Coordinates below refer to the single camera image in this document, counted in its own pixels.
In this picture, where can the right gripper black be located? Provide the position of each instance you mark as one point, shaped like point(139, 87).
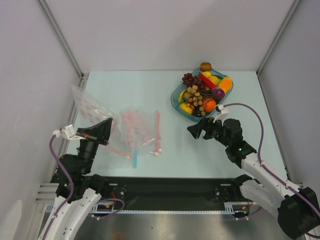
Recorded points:
point(207, 130)

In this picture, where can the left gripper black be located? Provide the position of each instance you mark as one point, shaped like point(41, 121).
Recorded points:
point(101, 130)

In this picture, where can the clear zip bag pink zipper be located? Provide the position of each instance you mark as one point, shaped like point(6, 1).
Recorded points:
point(92, 111)

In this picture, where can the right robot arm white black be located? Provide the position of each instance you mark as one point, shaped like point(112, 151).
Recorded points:
point(296, 209)

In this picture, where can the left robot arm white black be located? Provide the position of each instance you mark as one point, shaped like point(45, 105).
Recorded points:
point(77, 192)

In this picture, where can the teal plastic food tray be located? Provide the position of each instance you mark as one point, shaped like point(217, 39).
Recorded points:
point(200, 92)

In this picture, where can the pink dotted zip bag stack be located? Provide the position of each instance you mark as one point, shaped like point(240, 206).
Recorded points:
point(141, 130)

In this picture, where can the blue zipper bag strip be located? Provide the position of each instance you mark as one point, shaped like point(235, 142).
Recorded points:
point(135, 158)

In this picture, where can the orange fruit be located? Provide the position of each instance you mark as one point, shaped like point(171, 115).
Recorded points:
point(209, 105)

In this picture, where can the brown longan bunch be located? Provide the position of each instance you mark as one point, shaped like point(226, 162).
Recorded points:
point(195, 98)

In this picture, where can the red chili pepper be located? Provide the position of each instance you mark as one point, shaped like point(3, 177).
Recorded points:
point(206, 81)

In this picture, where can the yellow lemon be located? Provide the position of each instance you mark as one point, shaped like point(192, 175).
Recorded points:
point(211, 77)

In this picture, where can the orange mango piece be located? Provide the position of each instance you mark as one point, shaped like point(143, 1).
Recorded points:
point(225, 84)

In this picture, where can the dark red grape bunch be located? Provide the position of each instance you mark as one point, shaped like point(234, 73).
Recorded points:
point(189, 81)

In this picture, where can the brown kiwi fruit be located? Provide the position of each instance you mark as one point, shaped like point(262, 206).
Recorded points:
point(205, 67)

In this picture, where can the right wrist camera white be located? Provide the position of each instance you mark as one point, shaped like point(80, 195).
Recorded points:
point(222, 112)

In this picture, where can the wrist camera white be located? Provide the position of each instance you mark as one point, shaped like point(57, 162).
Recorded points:
point(68, 132)
point(222, 112)

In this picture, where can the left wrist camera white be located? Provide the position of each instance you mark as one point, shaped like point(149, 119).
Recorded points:
point(68, 132)

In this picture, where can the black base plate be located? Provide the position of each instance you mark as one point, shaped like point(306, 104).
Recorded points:
point(174, 194)

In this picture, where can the aluminium front rail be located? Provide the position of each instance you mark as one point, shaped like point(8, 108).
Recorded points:
point(46, 193)

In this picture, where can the left aluminium frame post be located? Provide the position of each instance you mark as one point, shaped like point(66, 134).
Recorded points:
point(45, 8)

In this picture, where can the aluminium frame post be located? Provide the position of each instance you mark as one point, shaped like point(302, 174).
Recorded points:
point(45, 8)
point(279, 34)

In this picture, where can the right aluminium frame post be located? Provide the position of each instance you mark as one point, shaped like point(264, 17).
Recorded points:
point(279, 34)

